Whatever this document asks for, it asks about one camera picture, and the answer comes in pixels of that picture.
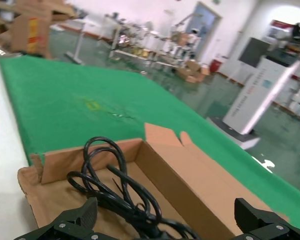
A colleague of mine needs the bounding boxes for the large cardboard box red print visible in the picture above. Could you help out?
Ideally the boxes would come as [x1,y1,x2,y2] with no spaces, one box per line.
[9,0,79,60]

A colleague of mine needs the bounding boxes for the flat closed cardboard box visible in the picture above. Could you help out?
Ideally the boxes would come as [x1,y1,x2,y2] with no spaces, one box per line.
[175,67,206,84]

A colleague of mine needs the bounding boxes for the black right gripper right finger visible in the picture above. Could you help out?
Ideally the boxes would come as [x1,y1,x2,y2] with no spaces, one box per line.
[233,197,300,240]

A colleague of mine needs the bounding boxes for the cardboard box with torn corner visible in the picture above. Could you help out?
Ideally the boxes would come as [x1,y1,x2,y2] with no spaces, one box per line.
[16,122,291,240]

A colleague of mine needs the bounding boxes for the dark display screen on stand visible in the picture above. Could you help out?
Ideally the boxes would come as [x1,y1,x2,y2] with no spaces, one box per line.
[229,37,271,82]

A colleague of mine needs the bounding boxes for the green table cloth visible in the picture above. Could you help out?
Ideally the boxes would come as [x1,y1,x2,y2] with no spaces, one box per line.
[0,55,300,240]

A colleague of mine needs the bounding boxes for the yellow tape square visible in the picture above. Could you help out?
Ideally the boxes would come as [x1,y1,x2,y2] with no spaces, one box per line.
[86,99,101,112]

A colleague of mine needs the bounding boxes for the wall poster with red header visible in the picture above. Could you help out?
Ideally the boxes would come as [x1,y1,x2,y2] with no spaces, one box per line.
[266,19,299,46]

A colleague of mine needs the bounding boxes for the glass doorway frame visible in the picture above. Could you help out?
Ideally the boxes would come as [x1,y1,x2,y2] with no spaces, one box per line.
[191,1,223,61]

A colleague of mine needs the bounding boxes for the open cardboard box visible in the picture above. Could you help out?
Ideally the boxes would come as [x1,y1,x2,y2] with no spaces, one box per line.
[186,60,211,76]

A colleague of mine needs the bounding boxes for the clear tape scraps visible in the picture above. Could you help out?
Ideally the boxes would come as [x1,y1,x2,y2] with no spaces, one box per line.
[107,109,136,122]

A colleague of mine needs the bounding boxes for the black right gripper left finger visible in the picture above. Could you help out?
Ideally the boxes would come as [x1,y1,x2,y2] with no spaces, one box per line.
[14,197,108,240]

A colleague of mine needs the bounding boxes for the small white round-head robot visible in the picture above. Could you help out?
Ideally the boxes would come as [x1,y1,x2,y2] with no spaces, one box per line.
[186,28,202,55]

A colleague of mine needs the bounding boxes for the black power cable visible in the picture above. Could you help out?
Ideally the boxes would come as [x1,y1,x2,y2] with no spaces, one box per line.
[66,136,201,240]

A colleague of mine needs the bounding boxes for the white pipe rack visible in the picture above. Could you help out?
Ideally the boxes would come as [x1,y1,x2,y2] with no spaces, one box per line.
[109,14,199,71]

